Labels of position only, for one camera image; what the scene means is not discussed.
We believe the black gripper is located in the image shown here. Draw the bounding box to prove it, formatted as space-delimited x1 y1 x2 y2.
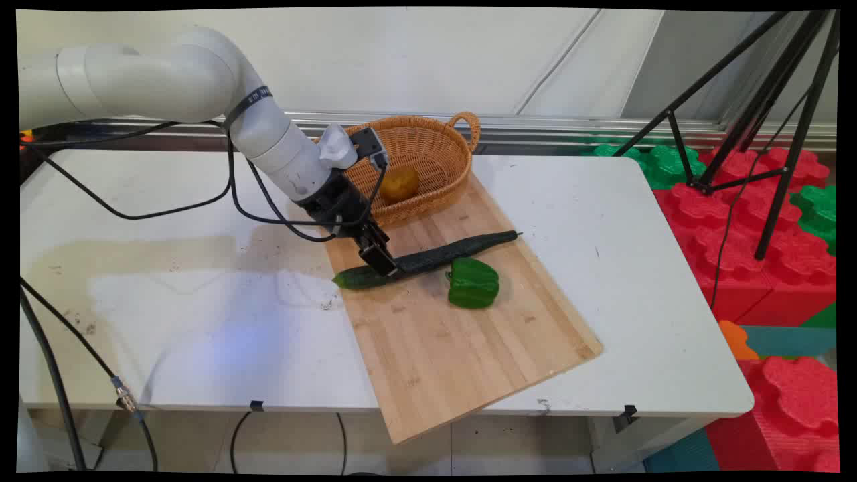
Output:
293 169 400 278

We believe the yellow brown potato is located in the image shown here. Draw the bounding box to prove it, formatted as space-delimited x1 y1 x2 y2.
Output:
380 166 420 204

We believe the long dark green cucumber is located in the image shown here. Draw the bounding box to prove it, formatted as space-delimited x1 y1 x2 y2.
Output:
332 230 523 291

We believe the green bell pepper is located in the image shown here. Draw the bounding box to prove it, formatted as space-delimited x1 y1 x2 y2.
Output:
445 257 501 310

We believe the woven wicker basket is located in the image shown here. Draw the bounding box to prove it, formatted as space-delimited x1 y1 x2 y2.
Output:
313 112 481 227

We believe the bamboo cutting board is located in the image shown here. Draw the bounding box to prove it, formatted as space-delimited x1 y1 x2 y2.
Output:
325 171 603 445

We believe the green foam building block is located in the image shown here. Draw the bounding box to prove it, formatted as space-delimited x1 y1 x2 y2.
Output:
593 143 707 190
789 184 838 256

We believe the white table leg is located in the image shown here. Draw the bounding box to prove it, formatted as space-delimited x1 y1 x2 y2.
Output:
588 415 720 475

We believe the red foam building block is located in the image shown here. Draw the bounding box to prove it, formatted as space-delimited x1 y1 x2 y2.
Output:
704 355 841 473
696 146 831 191
653 182 838 327

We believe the orange foam piece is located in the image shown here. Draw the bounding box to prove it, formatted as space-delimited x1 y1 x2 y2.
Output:
718 320 761 361

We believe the teal foam mat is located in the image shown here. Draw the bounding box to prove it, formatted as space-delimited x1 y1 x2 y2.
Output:
643 428 722 473
740 325 838 359

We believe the black tripod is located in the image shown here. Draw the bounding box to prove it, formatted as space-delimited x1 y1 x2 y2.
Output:
613 10 841 262

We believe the small green foam piece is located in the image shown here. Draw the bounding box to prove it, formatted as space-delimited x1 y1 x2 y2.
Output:
800 301 838 329

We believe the black camera cable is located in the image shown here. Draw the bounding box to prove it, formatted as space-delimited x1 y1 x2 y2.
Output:
228 124 391 228

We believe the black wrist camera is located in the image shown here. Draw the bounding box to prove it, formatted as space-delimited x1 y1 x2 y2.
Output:
348 127 390 169

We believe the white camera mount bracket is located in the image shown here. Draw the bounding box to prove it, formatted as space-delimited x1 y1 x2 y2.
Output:
318 123 359 170

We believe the black strap on arm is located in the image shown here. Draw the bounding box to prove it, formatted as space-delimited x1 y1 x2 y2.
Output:
223 85 274 129

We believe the aluminium floor rail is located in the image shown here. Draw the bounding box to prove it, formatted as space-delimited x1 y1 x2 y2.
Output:
87 110 838 153

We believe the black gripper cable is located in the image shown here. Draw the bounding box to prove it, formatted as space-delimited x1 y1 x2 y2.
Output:
20 119 339 243

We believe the thin cable with metal connector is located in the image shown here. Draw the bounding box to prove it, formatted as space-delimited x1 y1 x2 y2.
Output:
19 276 160 473

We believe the thin black tripod cable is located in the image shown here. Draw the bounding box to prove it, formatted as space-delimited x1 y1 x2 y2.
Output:
710 84 814 312

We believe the thick black cable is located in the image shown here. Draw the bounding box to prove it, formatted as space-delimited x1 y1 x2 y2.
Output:
19 288 88 473

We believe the white post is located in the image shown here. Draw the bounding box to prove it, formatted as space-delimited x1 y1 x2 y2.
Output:
17 398 49 473

